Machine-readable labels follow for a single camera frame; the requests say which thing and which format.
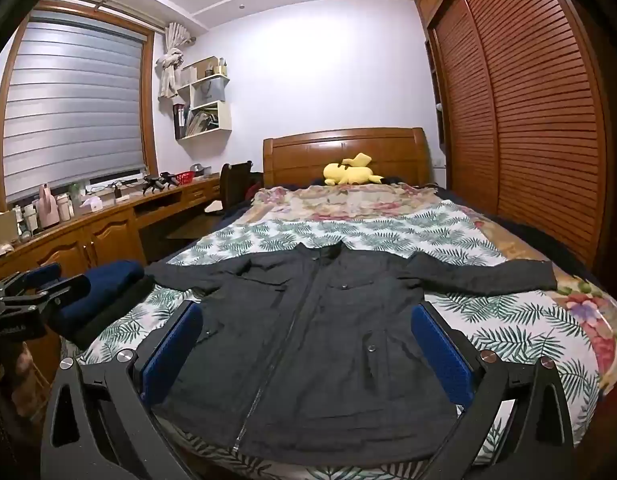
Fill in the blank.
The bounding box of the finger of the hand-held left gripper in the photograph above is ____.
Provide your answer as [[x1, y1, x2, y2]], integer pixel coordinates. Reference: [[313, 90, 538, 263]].
[[0, 280, 92, 321], [0, 264, 65, 306]]

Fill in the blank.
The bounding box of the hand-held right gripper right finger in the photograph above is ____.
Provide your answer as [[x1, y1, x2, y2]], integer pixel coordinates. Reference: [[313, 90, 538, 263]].
[[410, 301, 574, 480]]

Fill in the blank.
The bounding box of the grey paper bag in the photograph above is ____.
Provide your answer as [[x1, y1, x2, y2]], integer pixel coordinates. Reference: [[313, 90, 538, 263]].
[[191, 74, 229, 108]]

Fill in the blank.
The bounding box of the curtain rod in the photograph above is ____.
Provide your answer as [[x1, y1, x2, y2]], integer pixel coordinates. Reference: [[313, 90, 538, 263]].
[[93, 0, 196, 43]]

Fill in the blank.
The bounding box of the tied beige curtain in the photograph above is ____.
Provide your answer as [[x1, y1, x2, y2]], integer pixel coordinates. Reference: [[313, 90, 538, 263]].
[[157, 21, 195, 101]]

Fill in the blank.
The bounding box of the wooden headboard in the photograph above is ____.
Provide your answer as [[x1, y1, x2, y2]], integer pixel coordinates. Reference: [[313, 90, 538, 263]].
[[262, 127, 432, 188]]

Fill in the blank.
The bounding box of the grey window blind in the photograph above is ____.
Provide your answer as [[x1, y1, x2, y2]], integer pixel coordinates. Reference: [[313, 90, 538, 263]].
[[2, 19, 145, 201]]

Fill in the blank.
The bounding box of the yellow plush toy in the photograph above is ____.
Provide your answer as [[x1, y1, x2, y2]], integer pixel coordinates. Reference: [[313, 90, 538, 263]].
[[323, 152, 384, 187]]

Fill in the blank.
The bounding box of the wooden window frame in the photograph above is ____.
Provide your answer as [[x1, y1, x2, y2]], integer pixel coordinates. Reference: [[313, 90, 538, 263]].
[[0, 0, 159, 206]]

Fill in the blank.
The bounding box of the dark wooden chair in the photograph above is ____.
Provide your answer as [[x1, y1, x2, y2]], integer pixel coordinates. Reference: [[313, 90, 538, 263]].
[[219, 161, 254, 211]]

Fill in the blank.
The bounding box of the leaf print bed sheet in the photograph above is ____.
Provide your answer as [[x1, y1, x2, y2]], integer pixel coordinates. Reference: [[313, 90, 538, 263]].
[[63, 200, 607, 480]]

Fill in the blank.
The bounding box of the stack of books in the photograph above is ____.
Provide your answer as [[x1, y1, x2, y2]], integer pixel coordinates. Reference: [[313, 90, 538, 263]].
[[187, 107, 220, 136]]

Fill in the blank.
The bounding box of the wooden desk with cabinets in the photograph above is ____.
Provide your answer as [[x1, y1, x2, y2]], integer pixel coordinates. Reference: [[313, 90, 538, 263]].
[[0, 172, 224, 376]]

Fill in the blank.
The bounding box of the wooden louvred wardrobe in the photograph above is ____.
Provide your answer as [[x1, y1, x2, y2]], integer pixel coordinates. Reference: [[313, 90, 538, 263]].
[[415, 0, 614, 273]]

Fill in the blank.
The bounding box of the dark grey jacket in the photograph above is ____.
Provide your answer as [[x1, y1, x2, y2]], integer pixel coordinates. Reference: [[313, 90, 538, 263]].
[[144, 241, 559, 467]]

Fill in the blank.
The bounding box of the white wall shelf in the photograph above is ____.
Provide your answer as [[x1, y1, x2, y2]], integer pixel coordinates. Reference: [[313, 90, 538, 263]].
[[173, 56, 233, 142]]

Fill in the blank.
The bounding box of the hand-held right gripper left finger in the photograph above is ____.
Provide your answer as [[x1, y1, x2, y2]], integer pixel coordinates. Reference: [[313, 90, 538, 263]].
[[41, 300, 204, 480]]

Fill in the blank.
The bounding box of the floral blanket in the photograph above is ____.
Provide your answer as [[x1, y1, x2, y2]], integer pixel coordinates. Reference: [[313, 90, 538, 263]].
[[237, 182, 617, 361]]

